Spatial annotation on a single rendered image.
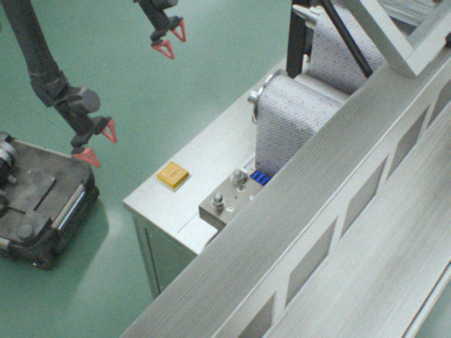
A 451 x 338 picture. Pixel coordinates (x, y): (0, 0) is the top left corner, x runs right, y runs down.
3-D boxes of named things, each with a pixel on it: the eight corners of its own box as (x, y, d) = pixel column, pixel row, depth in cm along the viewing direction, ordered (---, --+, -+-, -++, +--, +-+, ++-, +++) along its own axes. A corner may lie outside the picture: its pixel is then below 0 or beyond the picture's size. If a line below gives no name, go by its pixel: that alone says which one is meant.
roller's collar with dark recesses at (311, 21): (316, 19, 155) (319, -1, 150) (335, 27, 152) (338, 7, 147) (304, 30, 151) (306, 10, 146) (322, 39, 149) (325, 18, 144)
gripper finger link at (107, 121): (127, 136, 161) (108, 112, 156) (115, 153, 157) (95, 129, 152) (111, 138, 165) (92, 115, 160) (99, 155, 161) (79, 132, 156)
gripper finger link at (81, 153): (116, 153, 157) (96, 129, 152) (103, 171, 153) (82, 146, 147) (99, 155, 161) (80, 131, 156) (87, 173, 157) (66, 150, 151)
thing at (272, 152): (255, 168, 157) (258, 121, 143) (326, 211, 148) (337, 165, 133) (254, 169, 157) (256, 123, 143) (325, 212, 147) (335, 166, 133)
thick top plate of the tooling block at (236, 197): (235, 182, 161) (235, 168, 156) (357, 257, 144) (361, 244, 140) (199, 217, 153) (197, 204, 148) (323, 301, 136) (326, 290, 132)
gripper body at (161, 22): (179, 19, 185) (167, 0, 181) (167, 37, 179) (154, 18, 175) (165, 23, 189) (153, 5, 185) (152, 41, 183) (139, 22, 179)
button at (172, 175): (172, 165, 174) (171, 159, 172) (189, 175, 171) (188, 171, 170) (157, 179, 171) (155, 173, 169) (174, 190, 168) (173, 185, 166)
